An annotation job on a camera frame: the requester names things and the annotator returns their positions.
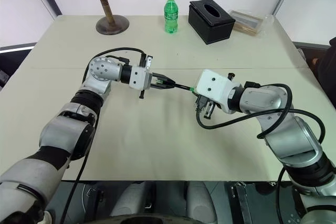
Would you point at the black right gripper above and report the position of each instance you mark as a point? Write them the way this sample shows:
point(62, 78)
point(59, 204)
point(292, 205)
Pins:
point(210, 110)

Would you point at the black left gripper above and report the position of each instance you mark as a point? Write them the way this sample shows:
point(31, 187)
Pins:
point(147, 61)

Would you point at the green marker cap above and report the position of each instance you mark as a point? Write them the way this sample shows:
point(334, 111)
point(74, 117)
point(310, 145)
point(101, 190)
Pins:
point(192, 89)

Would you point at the black marker pen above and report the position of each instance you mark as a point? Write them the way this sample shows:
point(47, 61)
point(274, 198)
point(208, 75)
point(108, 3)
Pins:
point(182, 86)

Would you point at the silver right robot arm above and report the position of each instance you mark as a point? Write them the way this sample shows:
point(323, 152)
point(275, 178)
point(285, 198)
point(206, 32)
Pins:
point(265, 98)

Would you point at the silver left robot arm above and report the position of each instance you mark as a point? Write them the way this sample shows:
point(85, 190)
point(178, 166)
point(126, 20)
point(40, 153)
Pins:
point(102, 72)

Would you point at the dark rounded robot base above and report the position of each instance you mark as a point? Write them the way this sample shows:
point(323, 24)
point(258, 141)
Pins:
point(157, 220)

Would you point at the green plastic bottle yellow cap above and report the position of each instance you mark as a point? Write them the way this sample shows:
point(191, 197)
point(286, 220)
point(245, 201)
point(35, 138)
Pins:
point(171, 14)

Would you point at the black tissue box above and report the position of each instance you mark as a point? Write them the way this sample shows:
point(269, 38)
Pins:
point(210, 22)

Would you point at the brown wooden hat stand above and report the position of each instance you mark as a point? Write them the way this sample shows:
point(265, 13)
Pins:
point(107, 11)

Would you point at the clear box of wooden sticks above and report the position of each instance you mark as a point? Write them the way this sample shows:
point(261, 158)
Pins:
point(246, 22)

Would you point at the grey rounded robot leg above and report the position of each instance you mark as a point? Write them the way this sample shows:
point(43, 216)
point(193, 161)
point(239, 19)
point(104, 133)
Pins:
point(200, 200)
point(134, 197)

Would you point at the person in dark clothing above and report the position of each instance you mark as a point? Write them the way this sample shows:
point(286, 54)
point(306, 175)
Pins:
point(328, 69)

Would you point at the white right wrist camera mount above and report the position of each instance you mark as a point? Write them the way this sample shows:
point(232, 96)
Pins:
point(212, 83)

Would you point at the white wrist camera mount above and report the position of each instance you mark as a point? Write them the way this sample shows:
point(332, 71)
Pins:
point(137, 77)
point(212, 83)

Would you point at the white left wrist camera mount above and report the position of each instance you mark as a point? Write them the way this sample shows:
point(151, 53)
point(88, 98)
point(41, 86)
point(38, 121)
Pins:
point(137, 77)

